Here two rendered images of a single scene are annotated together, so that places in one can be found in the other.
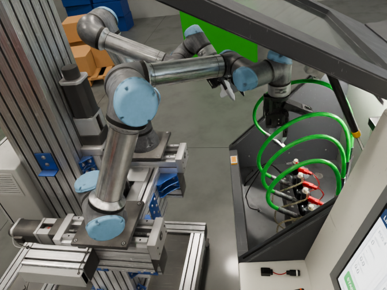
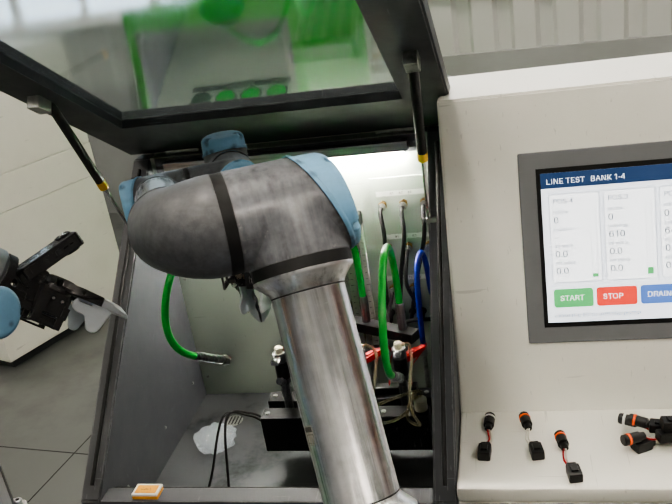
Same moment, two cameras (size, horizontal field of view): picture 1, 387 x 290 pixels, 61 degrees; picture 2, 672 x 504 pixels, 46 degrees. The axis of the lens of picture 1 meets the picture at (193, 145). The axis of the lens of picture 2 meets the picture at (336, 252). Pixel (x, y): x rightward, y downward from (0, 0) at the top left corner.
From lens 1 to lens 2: 1.21 m
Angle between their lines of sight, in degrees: 73
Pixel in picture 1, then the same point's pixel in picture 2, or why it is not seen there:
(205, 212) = not seen: outside the picture
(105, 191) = (388, 461)
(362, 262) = (562, 254)
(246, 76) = not seen: hidden behind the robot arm
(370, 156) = (463, 160)
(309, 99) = (148, 291)
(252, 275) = (488, 471)
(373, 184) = (497, 178)
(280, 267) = (474, 438)
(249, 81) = not seen: hidden behind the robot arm
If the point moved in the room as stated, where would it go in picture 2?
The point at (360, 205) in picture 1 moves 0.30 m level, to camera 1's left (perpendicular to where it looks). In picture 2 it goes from (498, 217) to (529, 288)
